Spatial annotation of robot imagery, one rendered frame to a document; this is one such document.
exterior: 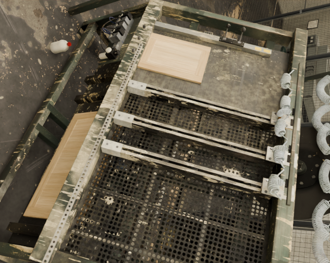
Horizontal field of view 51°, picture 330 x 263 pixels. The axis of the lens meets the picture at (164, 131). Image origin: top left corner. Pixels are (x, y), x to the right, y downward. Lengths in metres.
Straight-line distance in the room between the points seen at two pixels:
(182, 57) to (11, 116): 1.38
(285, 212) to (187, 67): 1.25
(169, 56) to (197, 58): 0.22
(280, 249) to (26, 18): 2.52
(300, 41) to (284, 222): 1.49
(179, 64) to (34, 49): 1.23
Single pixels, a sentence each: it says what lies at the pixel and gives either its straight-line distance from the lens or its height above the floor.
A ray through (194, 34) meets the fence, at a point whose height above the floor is 1.18.
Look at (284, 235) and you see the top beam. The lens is 2.07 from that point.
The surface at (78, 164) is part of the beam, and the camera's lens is 2.14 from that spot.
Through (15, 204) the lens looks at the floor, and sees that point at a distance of 2.91.
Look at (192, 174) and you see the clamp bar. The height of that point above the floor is 1.41.
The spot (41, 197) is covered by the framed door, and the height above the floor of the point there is 0.35.
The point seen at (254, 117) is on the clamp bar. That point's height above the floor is 1.67.
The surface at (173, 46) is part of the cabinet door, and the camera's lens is 2.76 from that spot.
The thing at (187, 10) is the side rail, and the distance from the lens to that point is 3.04.
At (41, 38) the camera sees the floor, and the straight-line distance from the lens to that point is 3.20.
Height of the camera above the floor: 2.37
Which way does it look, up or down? 32 degrees down
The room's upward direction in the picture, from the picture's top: 86 degrees clockwise
